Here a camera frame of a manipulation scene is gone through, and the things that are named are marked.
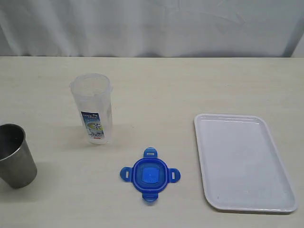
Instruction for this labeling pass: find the white backdrop curtain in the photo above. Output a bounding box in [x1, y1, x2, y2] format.
[0, 0, 304, 57]

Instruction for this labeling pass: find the stainless steel cup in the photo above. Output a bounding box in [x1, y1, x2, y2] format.
[0, 123, 38, 189]

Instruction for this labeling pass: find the white rectangular plastic tray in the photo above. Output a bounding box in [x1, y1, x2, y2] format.
[194, 114, 298, 213]

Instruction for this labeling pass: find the blue plastic lid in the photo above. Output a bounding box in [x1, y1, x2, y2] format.
[120, 147, 181, 205]

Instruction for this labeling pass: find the clear plastic tall container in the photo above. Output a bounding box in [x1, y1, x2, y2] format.
[69, 73, 113, 144]

